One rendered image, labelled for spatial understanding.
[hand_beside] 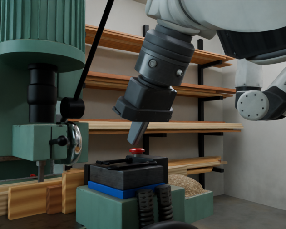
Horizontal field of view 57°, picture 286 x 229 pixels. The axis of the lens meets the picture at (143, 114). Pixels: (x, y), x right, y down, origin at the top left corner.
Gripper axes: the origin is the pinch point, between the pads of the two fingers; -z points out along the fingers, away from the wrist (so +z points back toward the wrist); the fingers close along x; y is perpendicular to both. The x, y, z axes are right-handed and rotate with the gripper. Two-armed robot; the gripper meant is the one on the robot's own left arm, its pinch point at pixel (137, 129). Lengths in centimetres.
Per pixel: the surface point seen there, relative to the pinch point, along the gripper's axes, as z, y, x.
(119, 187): -4.0, -10.1, -9.3
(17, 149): -14.1, 16.1, -15.4
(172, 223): -0.7, -20.5, -9.5
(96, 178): -7.0, -4.3, -9.3
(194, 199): -14.8, -7.8, 18.2
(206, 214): -18.8, -10.1, 23.1
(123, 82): -48, 177, 133
